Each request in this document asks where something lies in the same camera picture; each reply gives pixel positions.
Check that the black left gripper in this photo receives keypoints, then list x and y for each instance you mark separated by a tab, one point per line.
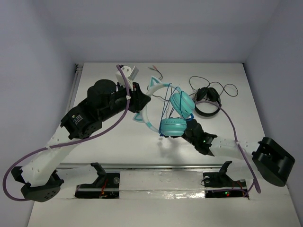
136	97

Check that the teal cat-ear headphones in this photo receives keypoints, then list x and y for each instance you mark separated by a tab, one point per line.
177	109

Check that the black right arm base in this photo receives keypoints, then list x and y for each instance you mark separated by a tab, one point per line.
220	185

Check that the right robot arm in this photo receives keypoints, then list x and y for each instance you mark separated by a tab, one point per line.
265	159

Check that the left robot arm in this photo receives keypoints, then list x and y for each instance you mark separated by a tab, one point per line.
105	106

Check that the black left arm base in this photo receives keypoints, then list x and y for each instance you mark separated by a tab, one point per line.
105	186

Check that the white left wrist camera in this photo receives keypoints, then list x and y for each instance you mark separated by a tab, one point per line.
129	72

